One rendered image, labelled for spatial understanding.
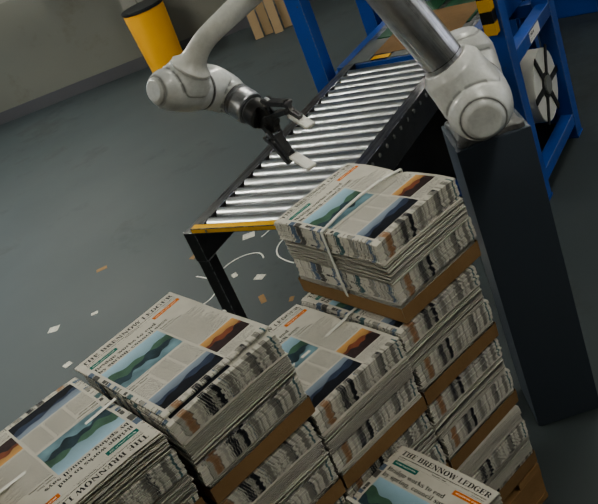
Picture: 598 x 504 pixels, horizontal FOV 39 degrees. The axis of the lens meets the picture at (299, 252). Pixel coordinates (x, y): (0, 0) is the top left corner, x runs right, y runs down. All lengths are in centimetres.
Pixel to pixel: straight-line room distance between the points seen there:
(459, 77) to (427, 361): 67
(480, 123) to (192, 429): 95
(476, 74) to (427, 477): 91
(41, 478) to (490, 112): 123
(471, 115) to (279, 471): 90
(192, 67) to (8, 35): 714
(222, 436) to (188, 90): 87
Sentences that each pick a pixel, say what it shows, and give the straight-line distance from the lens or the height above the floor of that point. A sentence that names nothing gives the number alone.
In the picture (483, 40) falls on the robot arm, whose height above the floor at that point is 125.
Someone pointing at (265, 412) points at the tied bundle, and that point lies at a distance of 173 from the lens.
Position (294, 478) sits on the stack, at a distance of 184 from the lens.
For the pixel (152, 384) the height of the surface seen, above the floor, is 107.
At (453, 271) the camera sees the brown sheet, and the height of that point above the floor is 86.
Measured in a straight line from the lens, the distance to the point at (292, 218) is 209.
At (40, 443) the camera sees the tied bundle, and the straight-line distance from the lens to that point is 177.
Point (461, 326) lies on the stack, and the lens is 210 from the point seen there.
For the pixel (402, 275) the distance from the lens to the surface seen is 191.
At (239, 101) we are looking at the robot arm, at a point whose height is 132.
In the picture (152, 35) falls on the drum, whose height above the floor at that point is 41.
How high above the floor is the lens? 196
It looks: 28 degrees down
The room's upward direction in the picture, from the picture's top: 23 degrees counter-clockwise
